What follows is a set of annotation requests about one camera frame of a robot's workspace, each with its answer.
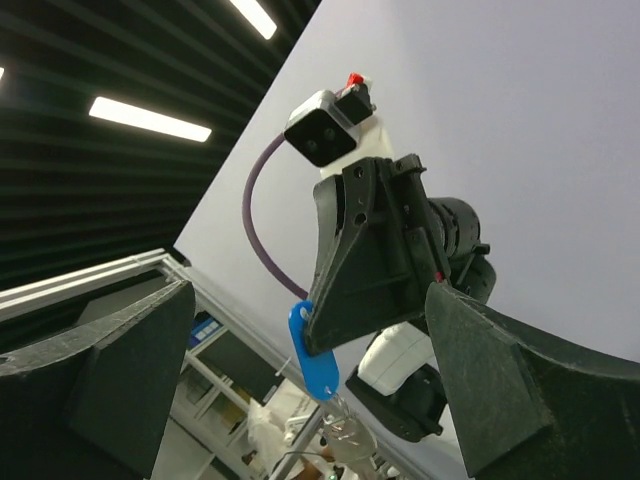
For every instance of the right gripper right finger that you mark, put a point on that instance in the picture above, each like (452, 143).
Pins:
(527, 404)

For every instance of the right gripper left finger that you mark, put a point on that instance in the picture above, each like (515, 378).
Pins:
(92, 402)

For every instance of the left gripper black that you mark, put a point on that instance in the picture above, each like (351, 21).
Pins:
(381, 242)

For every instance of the silver key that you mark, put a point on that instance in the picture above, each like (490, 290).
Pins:
(348, 438)

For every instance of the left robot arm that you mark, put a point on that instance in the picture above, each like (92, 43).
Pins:
(394, 380)

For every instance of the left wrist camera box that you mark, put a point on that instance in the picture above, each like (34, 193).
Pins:
(325, 127)

